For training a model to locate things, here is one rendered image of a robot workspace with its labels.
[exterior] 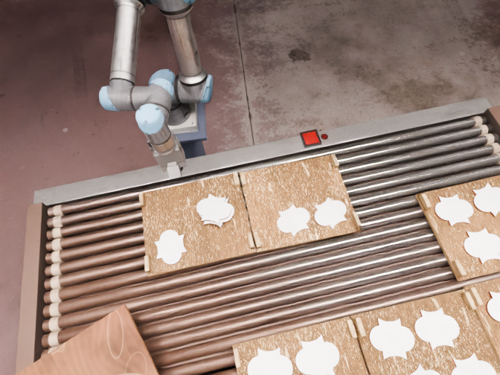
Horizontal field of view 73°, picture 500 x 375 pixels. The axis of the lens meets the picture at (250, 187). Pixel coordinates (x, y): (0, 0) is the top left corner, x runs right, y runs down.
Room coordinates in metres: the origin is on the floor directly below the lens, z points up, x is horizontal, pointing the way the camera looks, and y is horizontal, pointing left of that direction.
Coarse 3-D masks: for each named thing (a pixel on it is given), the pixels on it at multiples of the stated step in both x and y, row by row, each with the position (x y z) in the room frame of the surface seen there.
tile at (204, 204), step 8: (208, 200) 0.56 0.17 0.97; (216, 200) 0.56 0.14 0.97; (224, 200) 0.55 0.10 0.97; (200, 208) 0.53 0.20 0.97; (208, 208) 0.52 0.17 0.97; (216, 208) 0.52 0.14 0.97; (224, 208) 0.52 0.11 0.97; (208, 216) 0.49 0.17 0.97; (216, 216) 0.49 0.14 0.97; (224, 216) 0.49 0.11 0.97
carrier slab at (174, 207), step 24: (144, 192) 0.64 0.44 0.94; (168, 192) 0.63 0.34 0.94; (192, 192) 0.62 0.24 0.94; (216, 192) 0.61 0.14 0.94; (240, 192) 0.60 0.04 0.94; (144, 216) 0.53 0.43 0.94; (168, 216) 0.52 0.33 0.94; (192, 216) 0.51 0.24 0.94; (240, 216) 0.50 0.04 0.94; (144, 240) 0.43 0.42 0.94; (192, 240) 0.41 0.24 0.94; (216, 240) 0.41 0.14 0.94; (240, 240) 0.40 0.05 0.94; (168, 264) 0.33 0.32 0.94; (192, 264) 0.32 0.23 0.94
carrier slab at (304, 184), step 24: (264, 168) 0.71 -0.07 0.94; (288, 168) 0.70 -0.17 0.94; (312, 168) 0.69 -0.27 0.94; (336, 168) 0.68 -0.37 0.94; (264, 192) 0.60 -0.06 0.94; (288, 192) 0.59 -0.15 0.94; (312, 192) 0.58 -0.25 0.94; (336, 192) 0.57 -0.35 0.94; (264, 216) 0.49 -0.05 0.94; (312, 216) 0.48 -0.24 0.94; (264, 240) 0.39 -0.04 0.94; (288, 240) 0.39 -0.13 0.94; (312, 240) 0.38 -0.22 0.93
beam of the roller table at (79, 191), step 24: (384, 120) 0.93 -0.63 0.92; (408, 120) 0.92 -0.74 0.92; (432, 120) 0.91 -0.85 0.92; (456, 120) 0.91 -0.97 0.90; (264, 144) 0.84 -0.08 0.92; (288, 144) 0.83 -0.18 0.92; (336, 144) 0.82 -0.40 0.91; (144, 168) 0.76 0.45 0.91; (192, 168) 0.74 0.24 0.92; (216, 168) 0.74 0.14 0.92; (48, 192) 0.68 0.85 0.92; (72, 192) 0.67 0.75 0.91; (96, 192) 0.66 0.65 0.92; (120, 192) 0.66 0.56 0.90
